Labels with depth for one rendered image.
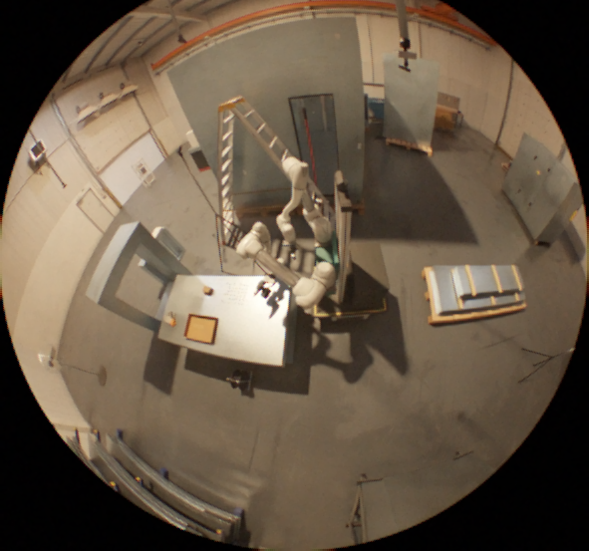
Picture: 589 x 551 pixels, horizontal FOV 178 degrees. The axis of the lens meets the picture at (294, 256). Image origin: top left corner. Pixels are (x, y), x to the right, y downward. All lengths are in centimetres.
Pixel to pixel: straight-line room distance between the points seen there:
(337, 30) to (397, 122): 452
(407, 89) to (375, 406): 703
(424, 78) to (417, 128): 168
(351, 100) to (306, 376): 350
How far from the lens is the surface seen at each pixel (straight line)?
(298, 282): 139
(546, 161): 624
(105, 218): 1092
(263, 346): 195
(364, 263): 195
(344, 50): 270
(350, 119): 278
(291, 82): 271
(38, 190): 1051
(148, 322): 300
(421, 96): 653
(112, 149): 1178
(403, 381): 266
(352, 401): 253
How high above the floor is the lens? 248
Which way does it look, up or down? 55 degrees down
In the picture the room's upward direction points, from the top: 18 degrees counter-clockwise
